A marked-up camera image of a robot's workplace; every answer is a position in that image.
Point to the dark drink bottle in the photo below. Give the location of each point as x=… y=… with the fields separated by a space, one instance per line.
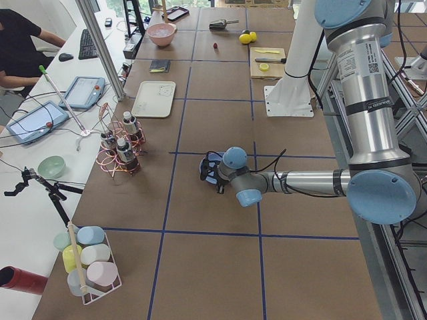
x=108 y=140
x=130 y=125
x=126 y=154

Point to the mint pastel cup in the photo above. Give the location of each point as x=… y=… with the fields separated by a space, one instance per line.
x=61 y=241

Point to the person in black shirt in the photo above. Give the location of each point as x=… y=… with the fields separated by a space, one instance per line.
x=20 y=60

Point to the blue pastel cup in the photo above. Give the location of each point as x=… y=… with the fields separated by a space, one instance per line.
x=90 y=235

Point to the blue teach pendant tablet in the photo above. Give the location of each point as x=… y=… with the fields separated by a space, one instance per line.
x=37 y=123

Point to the light blue grey cup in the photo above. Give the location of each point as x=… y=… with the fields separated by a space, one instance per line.
x=74 y=284

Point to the red cylinder tube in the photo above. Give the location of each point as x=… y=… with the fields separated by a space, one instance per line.
x=21 y=280

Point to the metal scoop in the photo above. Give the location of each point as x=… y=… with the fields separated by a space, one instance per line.
x=221 y=24

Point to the half lemon slice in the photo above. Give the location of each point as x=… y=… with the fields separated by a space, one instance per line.
x=264 y=67

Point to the yellow pastel cup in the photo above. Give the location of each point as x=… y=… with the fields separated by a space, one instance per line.
x=69 y=259

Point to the silver rod green tip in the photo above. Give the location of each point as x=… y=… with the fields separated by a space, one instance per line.
x=84 y=132

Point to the grey folded cloth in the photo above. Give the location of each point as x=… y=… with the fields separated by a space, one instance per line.
x=160 y=66

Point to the wooden cutting board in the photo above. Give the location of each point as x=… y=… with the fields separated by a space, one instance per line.
x=276 y=70

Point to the cream rectangular tray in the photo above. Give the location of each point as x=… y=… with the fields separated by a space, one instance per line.
x=154 y=99

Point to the black keyboard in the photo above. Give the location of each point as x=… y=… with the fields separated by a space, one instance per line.
x=87 y=49

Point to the black computer mouse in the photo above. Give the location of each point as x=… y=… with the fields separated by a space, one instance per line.
x=65 y=57

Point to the pink bowl with ice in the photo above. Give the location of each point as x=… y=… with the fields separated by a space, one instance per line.
x=162 y=34

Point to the aluminium frame post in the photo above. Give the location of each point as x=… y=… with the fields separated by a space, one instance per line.
x=94 y=30

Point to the blue round plate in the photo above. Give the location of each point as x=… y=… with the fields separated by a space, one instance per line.
x=207 y=166

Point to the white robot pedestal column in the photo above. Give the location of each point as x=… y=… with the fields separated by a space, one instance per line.
x=290 y=96

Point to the green small bowl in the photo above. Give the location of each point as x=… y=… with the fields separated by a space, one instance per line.
x=52 y=167

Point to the copper wire bottle rack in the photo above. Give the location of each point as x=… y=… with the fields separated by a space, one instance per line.
x=109 y=160

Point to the yellow lemon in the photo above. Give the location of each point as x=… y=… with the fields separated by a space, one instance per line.
x=245 y=38
x=253 y=36

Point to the white wire cup rack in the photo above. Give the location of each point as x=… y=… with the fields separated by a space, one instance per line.
x=91 y=291

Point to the pink pastel cup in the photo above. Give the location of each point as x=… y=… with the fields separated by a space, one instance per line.
x=103 y=273

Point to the black handled knife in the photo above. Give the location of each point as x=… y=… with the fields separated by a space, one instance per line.
x=270 y=60

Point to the white pastel cup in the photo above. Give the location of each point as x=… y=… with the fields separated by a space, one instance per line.
x=93 y=253

